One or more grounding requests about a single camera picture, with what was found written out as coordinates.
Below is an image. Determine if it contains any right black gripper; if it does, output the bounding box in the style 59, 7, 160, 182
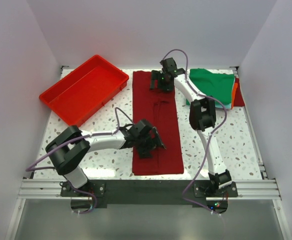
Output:
149, 70, 174, 93

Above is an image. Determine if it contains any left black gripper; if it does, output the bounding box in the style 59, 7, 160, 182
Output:
135, 127, 166, 158

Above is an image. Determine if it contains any dark red polo shirt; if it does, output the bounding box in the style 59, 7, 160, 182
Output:
132, 70, 184, 176

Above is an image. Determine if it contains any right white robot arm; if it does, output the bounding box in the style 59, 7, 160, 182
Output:
150, 57, 232, 197

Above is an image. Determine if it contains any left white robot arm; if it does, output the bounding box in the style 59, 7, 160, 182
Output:
45, 119, 166, 196

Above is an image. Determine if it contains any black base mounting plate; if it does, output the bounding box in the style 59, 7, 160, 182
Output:
59, 179, 239, 213

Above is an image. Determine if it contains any folded green t shirt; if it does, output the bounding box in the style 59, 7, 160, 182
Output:
189, 68, 235, 109

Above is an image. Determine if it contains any folded light blue shirt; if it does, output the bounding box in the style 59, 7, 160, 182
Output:
215, 102, 232, 110

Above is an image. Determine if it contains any red plastic tray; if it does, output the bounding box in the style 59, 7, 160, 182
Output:
39, 55, 129, 127

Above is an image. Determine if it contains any folded orange shirt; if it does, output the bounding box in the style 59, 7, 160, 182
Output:
231, 82, 238, 109

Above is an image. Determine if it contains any folded dark red shirt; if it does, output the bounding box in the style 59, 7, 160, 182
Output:
233, 77, 245, 107

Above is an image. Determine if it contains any aluminium frame rail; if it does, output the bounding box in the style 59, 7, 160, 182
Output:
17, 179, 282, 200

